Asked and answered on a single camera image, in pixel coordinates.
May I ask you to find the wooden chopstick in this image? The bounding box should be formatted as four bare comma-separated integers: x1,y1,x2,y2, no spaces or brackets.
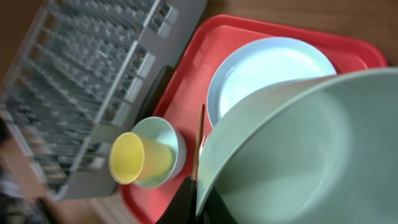
192,104,205,180

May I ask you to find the red plastic tray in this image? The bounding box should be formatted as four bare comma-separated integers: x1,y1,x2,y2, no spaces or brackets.
119,15,388,223

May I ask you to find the grey dishwasher rack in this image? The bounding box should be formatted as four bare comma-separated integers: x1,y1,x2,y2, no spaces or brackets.
1,0,206,200

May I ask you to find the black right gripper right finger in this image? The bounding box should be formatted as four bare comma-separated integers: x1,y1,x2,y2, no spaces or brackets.
203,195,238,224

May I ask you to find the light blue plate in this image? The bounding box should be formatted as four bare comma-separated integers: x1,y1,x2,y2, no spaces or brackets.
206,37,337,127

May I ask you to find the white plastic fork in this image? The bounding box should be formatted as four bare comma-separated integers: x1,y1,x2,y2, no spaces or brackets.
198,134,209,156

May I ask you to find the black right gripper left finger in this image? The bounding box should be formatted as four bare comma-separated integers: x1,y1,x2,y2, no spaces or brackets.
156,177,197,224

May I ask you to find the green bowl with food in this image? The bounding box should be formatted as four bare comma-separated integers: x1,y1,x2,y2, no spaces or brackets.
196,67,397,223

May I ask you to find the green bowl under cup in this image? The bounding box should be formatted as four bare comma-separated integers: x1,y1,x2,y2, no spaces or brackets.
131,116,187,189

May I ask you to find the yellow plastic cup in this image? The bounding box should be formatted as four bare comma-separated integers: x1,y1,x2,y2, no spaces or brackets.
108,133,173,184

